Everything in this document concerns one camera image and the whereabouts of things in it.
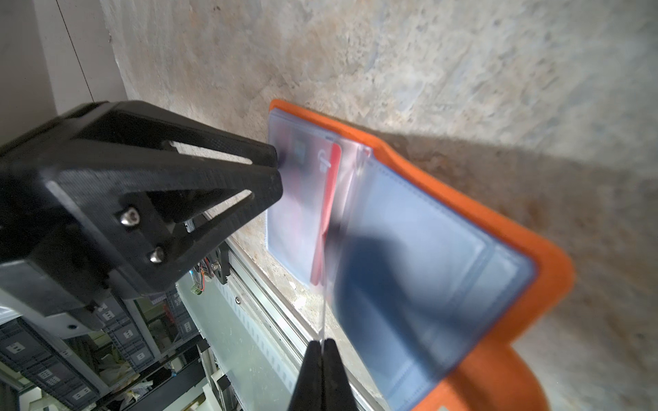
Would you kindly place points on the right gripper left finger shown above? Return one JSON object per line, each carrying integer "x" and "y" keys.
{"x": 308, "y": 392}

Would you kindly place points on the aluminium mounting rail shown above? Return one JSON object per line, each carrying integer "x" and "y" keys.
{"x": 258, "y": 328}

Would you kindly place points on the orange leather card holder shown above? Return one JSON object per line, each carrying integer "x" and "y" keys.
{"x": 430, "y": 287}

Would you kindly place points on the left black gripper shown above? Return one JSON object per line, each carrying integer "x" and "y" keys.
{"x": 100, "y": 189}

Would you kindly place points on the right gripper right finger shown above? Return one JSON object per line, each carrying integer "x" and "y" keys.
{"x": 336, "y": 389}

